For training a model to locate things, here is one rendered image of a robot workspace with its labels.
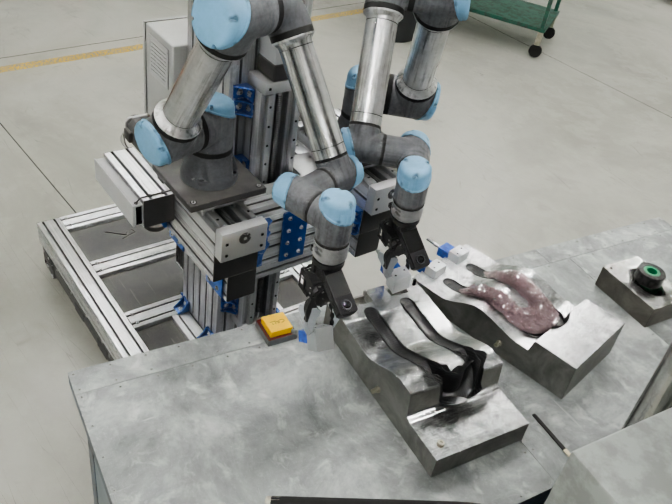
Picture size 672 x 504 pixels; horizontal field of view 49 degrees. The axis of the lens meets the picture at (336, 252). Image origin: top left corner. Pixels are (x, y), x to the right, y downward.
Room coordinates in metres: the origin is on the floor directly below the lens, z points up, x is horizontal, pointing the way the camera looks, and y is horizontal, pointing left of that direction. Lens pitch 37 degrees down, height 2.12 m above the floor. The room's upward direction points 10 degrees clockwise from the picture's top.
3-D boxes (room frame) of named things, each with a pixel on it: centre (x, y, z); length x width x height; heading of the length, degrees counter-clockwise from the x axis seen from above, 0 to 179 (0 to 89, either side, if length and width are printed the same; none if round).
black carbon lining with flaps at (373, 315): (1.30, -0.25, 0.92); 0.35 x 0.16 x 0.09; 35
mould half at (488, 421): (1.28, -0.25, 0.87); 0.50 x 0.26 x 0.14; 35
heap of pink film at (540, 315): (1.55, -0.49, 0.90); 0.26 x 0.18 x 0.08; 52
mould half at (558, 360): (1.56, -0.49, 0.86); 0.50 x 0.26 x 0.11; 52
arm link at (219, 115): (1.65, 0.37, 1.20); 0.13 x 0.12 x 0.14; 146
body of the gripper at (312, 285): (1.26, 0.02, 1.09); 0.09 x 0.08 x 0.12; 35
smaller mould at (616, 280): (1.76, -0.90, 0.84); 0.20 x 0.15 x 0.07; 35
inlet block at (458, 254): (1.76, -0.31, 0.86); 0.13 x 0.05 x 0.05; 52
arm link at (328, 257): (1.26, 0.01, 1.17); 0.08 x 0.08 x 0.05
